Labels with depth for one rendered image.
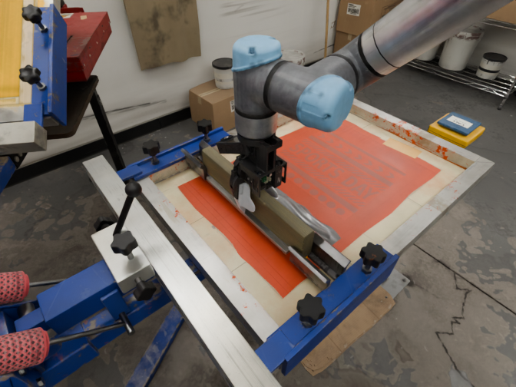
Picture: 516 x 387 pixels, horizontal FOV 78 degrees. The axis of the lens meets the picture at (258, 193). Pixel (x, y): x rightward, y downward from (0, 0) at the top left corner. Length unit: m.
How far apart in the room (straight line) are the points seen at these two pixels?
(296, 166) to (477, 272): 1.48
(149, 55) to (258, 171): 2.14
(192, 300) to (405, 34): 0.50
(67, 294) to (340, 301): 0.46
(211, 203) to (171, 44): 2.04
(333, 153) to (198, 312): 0.63
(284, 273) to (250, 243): 0.11
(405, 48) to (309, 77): 0.14
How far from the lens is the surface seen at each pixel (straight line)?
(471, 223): 2.42
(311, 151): 0.97
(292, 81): 0.46
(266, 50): 0.49
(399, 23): 0.51
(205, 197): 0.82
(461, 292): 2.04
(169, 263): 0.60
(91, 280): 0.63
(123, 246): 0.54
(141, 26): 2.59
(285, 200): 0.80
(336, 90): 0.44
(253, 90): 0.50
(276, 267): 0.68
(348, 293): 0.62
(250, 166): 0.60
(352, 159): 0.97
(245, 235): 0.73
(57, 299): 0.64
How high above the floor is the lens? 1.52
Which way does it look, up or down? 44 degrees down
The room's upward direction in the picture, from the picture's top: straight up
